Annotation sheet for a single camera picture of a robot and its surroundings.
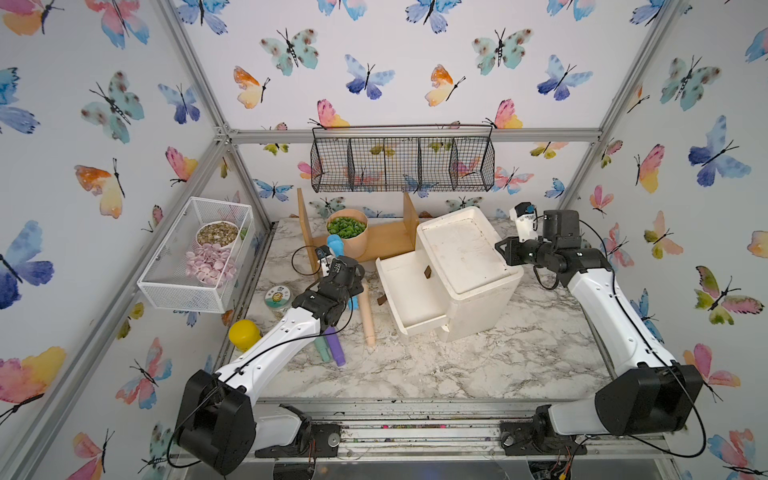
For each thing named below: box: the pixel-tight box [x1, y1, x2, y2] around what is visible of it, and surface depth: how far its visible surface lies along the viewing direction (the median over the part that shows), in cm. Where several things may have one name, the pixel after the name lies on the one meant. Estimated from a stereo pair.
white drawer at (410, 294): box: [376, 250, 449, 336], surface depth 92 cm
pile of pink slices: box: [186, 243, 237, 289], surface depth 65 cm
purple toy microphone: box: [326, 326, 346, 367], surface depth 88 cm
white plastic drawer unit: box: [383, 206, 524, 343], surface depth 84 cm
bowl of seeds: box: [195, 220, 240, 249], surface depth 72 cm
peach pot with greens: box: [326, 208, 369, 260], surface depth 95 cm
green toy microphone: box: [314, 336, 331, 362], surface depth 88 cm
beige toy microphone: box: [358, 282, 377, 349], surface depth 95 cm
